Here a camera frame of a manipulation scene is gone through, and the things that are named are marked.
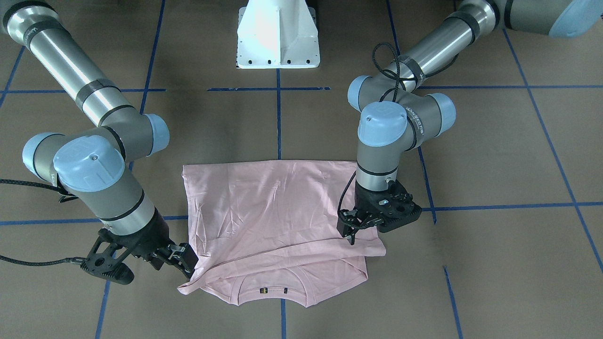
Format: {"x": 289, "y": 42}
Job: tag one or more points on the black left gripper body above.
{"x": 363, "y": 198}

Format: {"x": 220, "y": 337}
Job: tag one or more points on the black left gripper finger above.
{"x": 343, "y": 228}
{"x": 352, "y": 231}

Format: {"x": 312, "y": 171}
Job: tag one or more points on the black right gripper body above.
{"x": 147, "y": 239}

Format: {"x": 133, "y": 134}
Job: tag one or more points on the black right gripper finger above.
{"x": 161, "y": 259}
{"x": 184, "y": 258}

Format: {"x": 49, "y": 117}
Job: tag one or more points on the pink printed t-shirt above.
{"x": 267, "y": 229}

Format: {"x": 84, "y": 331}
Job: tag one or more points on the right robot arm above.
{"x": 93, "y": 165}

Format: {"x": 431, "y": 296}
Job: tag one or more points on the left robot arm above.
{"x": 394, "y": 120}

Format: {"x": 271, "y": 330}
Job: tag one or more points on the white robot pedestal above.
{"x": 275, "y": 34}

